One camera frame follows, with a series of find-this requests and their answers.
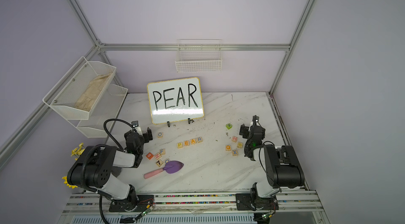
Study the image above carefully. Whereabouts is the sunflower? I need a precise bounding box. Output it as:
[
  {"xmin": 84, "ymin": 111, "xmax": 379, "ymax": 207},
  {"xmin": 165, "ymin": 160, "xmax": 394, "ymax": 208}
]
[{"xmin": 62, "ymin": 176, "xmax": 78, "ymax": 189}]

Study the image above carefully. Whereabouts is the left black corrugated cable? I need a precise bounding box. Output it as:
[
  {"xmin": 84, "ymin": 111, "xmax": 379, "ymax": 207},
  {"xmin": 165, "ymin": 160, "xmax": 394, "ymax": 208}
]
[{"xmin": 80, "ymin": 118, "xmax": 135, "ymax": 224}]

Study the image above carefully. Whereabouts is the green N letter block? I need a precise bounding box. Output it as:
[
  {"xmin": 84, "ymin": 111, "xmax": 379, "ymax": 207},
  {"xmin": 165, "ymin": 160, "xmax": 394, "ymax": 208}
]
[{"xmin": 226, "ymin": 123, "xmax": 233, "ymax": 130}]

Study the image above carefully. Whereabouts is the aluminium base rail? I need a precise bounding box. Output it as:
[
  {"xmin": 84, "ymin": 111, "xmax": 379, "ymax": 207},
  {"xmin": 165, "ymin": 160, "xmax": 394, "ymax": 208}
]
[{"xmin": 58, "ymin": 190, "xmax": 330, "ymax": 224}]

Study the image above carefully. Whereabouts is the red B letter block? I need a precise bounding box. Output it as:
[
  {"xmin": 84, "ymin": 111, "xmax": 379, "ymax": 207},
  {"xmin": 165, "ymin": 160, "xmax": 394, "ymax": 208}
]
[{"xmin": 146, "ymin": 153, "xmax": 154, "ymax": 160}]

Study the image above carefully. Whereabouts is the right black cable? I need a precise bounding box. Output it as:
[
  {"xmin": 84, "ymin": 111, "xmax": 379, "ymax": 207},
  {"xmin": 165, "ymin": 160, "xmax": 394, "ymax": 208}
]
[{"xmin": 245, "ymin": 141, "xmax": 282, "ymax": 190}]

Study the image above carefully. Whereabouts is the white wire wall basket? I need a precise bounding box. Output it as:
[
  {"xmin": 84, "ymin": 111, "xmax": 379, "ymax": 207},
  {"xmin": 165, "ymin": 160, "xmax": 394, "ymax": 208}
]
[{"xmin": 175, "ymin": 39, "xmax": 223, "ymax": 73}]

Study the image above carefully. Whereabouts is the whiteboard with PEAR text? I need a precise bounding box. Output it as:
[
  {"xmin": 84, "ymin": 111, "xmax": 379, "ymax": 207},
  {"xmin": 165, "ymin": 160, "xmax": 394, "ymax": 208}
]
[{"xmin": 147, "ymin": 77, "xmax": 205, "ymax": 124}]

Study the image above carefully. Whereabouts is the lower white mesh shelf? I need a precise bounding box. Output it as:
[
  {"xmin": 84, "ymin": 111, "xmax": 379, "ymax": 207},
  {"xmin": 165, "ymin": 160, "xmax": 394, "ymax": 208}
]
[{"xmin": 76, "ymin": 84, "xmax": 128, "ymax": 138}]

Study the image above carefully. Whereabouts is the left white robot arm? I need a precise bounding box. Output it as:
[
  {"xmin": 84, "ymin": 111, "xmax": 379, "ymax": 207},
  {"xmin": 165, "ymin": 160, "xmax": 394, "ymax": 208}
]
[{"xmin": 66, "ymin": 119, "xmax": 153, "ymax": 206}]

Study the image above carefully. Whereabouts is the purple pink toy trowel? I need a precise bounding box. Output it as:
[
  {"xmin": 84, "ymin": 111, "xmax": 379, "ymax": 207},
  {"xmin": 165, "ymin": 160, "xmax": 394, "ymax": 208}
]
[{"xmin": 143, "ymin": 161, "xmax": 184, "ymax": 179}]

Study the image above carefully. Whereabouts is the black Z letter block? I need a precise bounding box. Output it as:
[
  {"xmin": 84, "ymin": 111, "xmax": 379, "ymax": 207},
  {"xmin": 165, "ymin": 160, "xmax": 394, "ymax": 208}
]
[{"xmin": 156, "ymin": 160, "xmax": 164, "ymax": 167}]

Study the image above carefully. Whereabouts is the yellow flower bouquet vase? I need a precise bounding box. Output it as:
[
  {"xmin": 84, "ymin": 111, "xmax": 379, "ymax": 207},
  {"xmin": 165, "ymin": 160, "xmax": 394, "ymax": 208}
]
[{"xmin": 71, "ymin": 143, "xmax": 85, "ymax": 161}]

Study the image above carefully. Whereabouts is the upper white mesh shelf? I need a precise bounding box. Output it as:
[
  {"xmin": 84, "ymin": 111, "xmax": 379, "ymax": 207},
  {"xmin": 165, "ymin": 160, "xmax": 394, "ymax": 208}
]
[{"xmin": 43, "ymin": 57, "xmax": 116, "ymax": 120}]

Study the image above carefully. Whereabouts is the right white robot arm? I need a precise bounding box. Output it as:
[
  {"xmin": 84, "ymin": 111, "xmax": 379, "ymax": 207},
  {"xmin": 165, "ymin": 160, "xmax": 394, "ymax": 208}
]
[{"xmin": 236, "ymin": 115, "xmax": 305, "ymax": 211}]

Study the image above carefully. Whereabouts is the beige cloth in shelf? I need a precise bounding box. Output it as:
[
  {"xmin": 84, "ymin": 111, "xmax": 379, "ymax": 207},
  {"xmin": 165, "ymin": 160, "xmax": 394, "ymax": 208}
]
[{"xmin": 74, "ymin": 73, "xmax": 111, "ymax": 112}]

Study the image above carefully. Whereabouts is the white mesh shelf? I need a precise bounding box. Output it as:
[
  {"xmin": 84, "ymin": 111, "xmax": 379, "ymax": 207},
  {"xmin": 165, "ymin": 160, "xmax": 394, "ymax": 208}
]
[
  {"xmin": 76, "ymin": 84, "xmax": 128, "ymax": 138},
  {"xmin": 43, "ymin": 57, "xmax": 116, "ymax": 120}
]

